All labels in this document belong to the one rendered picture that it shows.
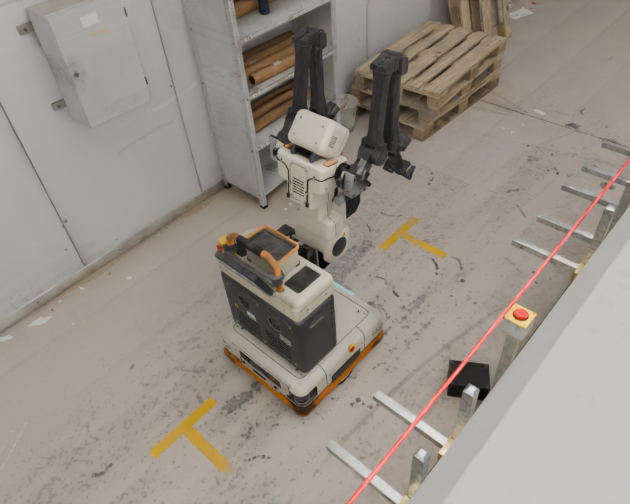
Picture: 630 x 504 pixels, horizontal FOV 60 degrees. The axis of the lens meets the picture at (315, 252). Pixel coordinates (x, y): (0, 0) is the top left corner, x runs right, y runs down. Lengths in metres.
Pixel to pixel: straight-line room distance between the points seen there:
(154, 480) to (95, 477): 0.30
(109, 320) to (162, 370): 0.56
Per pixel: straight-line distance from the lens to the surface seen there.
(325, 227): 2.49
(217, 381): 3.10
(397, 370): 3.05
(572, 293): 0.26
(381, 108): 2.22
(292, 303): 2.29
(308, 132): 2.29
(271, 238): 2.44
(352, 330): 2.85
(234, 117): 3.74
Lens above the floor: 2.54
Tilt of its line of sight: 44 degrees down
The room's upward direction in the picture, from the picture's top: 5 degrees counter-clockwise
